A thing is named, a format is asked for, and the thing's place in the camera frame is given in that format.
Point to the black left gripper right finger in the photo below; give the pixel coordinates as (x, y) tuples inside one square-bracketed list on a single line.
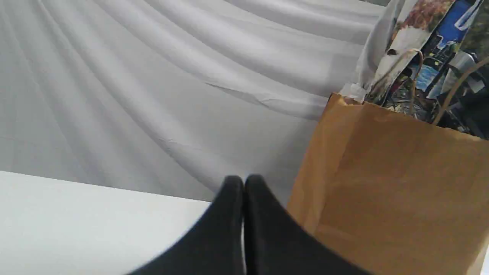
[(276, 245)]

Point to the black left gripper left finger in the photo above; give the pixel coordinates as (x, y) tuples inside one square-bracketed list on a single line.
[(213, 245)]

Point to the brown paper bag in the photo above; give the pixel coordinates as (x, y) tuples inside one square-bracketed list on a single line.
[(395, 195)]

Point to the grey backdrop cloth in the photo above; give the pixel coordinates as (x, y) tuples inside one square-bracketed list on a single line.
[(171, 96)]

